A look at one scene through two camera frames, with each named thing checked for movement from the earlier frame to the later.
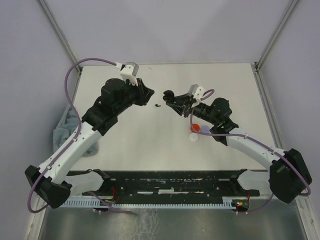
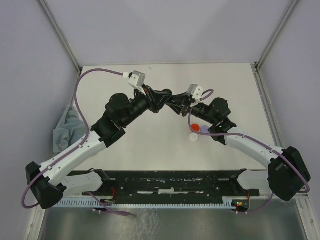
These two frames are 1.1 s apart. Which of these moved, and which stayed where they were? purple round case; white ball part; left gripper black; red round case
Moved: left gripper black
Stayed: white ball part; purple round case; red round case
